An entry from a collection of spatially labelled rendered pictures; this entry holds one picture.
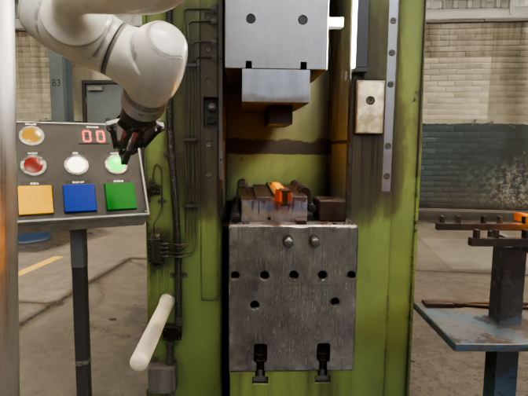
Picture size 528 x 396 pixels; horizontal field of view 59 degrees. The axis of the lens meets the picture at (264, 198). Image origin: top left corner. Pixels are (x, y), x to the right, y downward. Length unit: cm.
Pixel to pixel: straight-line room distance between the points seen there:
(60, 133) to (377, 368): 127
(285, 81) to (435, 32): 639
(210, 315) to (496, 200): 661
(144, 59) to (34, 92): 798
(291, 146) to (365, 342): 79
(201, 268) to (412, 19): 107
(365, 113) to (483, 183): 628
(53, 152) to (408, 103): 109
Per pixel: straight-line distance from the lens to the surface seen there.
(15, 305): 33
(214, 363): 170
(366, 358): 175
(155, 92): 89
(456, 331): 132
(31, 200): 125
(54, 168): 129
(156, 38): 84
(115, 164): 131
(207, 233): 156
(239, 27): 142
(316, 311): 143
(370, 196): 159
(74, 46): 87
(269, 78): 140
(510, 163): 788
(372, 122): 156
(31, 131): 134
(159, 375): 168
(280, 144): 187
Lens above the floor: 115
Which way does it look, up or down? 7 degrees down
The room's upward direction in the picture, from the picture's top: 1 degrees clockwise
